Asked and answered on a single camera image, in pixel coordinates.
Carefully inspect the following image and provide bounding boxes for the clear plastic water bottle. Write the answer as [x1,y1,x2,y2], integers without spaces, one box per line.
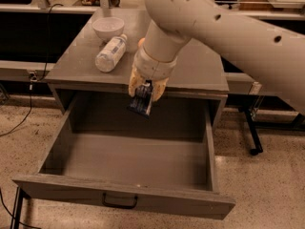
[95,34,127,73]

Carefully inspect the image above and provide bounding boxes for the dark blue rxbar wrapper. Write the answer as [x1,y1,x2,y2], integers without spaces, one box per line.
[128,81,153,117]

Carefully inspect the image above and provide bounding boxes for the grey open drawer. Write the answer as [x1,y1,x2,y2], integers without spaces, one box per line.
[14,92,235,219]

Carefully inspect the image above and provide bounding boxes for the black stand leg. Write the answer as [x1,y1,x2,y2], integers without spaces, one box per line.
[238,107,263,156]

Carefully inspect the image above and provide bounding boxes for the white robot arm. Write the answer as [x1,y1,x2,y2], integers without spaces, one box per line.
[129,0,305,114]

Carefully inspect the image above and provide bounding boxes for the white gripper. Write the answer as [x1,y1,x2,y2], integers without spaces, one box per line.
[129,47,177,102]

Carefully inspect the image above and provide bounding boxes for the black cable on floor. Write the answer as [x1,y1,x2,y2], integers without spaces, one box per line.
[0,3,65,138]

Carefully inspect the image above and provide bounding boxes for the white ceramic bowl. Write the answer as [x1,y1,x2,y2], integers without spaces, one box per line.
[92,17,125,41]

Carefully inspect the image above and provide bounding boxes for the black metal cabinet leg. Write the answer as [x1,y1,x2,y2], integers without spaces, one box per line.
[10,187,24,229]

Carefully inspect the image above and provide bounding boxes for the orange fruit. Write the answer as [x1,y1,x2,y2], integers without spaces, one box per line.
[137,37,145,49]

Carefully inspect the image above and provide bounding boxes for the grey cabinet counter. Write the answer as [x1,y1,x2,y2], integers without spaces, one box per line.
[46,8,229,124]

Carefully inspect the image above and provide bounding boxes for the black drawer handle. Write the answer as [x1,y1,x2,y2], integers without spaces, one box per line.
[102,193,138,209]

